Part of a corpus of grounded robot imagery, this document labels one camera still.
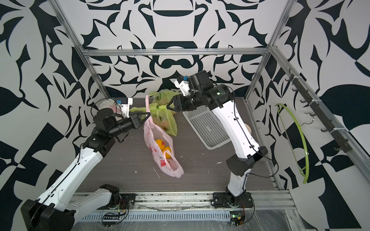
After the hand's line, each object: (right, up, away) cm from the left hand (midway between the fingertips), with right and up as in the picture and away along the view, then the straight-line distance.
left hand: (148, 111), depth 69 cm
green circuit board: (+42, -52, +2) cm, 67 cm away
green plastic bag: (+3, -2, +23) cm, 23 cm away
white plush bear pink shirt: (-37, +6, +37) cm, 52 cm away
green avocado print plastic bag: (+2, +10, +31) cm, 32 cm away
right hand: (+11, +3, -5) cm, 12 cm away
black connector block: (-19, -53, +1) cm, 56 cm away
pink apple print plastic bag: (+2, -10, 0) cm, 10 cm away
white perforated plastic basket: (+34, -11, +33) cm, 49 cm away
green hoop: (+66, -24, -10) cm, 71 cm away
